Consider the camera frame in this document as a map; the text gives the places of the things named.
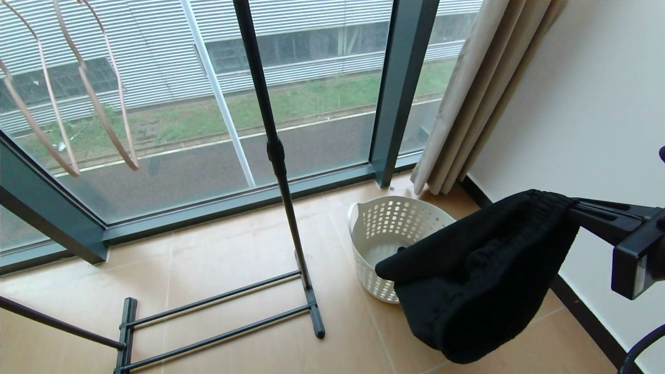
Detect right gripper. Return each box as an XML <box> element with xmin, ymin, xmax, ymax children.
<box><xmin>569</xmin><ymin>197</ymin><xmax>665</xmax><ymax>301</ymax></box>

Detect black shorts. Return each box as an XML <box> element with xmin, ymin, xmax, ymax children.
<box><xmin>375</xmin><ymin>189</ymin><xmax>581</xmax><ymax>364</ymax></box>

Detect white laundry basket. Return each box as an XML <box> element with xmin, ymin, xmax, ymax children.
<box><xmin>347</xmin><ymin>195</ymin><xmax>459</xmax><ymax>305</ymax></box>

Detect black clothes rack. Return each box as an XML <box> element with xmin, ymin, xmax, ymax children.
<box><xmin>0</xmin><ymin>0</ymin><xmax>326</xmax><ymax>374</ymax></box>

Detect pink clothes hanger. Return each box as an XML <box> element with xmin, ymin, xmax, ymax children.
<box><xmin>51</xmin><ymin>0</ymin><xmax>141</xmax><ymax>172</ymax></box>
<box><xmin>0</xmin><ymin>0</ymin><xmax>82</xmax><ymax>178</ymax></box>

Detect beige curtain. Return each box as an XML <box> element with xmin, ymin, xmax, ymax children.
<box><xmin>410</xmin><ymin>0</ymin><xmax>568</xmax><ymax>196</ymax></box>

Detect window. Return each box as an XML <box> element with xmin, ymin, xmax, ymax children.
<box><xmin>0</xmin><ymin>0</ymin><xmax>484</xmax><ymax>276</ymax></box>

